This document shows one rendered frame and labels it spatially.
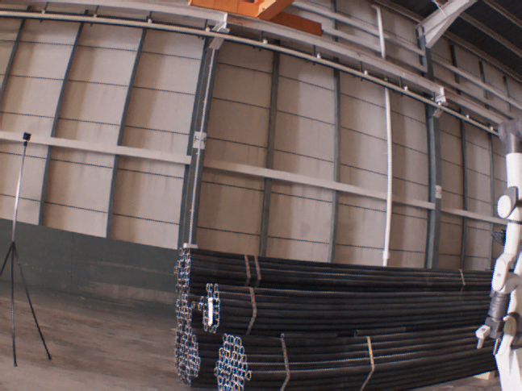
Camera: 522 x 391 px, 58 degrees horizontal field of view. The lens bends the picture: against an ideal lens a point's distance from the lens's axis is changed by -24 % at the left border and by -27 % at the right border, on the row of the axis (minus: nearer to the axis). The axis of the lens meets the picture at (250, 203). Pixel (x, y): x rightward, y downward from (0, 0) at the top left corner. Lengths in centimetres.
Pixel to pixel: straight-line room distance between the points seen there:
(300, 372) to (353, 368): 40
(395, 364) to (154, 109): 833
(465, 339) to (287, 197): 794
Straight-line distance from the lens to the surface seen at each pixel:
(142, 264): 1053
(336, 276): 424
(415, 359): 402
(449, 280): 507
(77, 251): 1030
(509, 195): 184
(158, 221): 1081
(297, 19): 1220
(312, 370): 349
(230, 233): 1123
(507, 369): 204
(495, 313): 185
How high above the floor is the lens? 74
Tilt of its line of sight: 9 degrees up
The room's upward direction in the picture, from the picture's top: 5 degrees clockwise
